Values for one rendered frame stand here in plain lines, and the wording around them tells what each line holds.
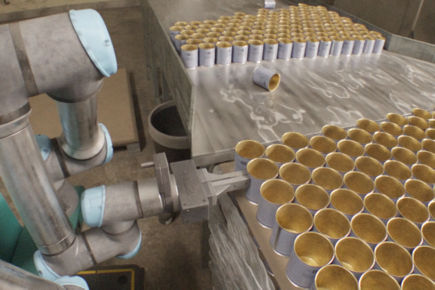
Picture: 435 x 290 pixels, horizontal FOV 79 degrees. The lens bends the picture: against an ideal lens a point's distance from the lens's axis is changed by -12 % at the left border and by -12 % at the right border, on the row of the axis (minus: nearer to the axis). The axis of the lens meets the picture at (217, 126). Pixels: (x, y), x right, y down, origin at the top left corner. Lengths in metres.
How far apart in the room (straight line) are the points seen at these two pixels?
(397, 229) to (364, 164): 0.18
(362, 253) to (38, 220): 0.57
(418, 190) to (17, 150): 0.79
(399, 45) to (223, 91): 1.08
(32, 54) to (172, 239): 1.57
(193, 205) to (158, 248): 1.32
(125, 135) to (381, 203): 2.06
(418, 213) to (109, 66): 0.65
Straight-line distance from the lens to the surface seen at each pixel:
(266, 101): 1.00
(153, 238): 1.90
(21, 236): 0.96
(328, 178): 0.69
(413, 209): 0.71
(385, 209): 0.68
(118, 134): 2.46
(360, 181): 0.71
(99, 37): 0.47
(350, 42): 1.53
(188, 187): 0.58
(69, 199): 0.93
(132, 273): 1.44
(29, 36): 0.47
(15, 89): 0.48
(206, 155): 0.77
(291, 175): 0.68
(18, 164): 0.52
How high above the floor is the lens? 1.58
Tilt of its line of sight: 36 degrees down
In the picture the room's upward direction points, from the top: 3 degrees clockwise
